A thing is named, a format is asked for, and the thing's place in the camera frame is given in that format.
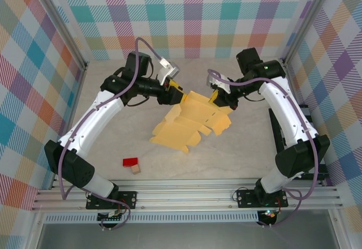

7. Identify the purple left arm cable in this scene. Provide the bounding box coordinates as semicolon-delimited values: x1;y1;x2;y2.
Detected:
58;37;163;231

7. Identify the red block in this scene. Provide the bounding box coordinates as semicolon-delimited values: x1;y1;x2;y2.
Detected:
122;157;140;168

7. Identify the aluminium side rail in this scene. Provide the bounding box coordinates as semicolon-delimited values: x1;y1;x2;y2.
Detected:
282;59;301;106

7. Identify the aluminium corner post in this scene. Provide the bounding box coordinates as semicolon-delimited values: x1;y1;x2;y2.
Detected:
33;0;88;71
281;0;336;66

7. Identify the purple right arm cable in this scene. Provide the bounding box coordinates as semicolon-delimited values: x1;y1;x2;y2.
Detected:
208;68;320;229

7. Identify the grey metal panel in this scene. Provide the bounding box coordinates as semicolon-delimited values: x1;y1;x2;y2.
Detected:
36;222;340;249

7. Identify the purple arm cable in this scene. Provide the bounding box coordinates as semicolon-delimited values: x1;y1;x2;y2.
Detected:
58;37;163;231
208;68;320;229

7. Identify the yellow paper box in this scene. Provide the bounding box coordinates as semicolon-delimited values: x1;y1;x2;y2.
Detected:
149;90;232;155

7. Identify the aluminium rail frame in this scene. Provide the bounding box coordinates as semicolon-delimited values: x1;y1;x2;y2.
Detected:
31;179;344;212

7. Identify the white slotted cable duct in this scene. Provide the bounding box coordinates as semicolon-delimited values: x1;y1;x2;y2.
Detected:
42;211;260;224

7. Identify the black and grey checkerboard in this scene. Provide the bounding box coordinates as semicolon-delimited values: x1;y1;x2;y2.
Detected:
268;104;329;181

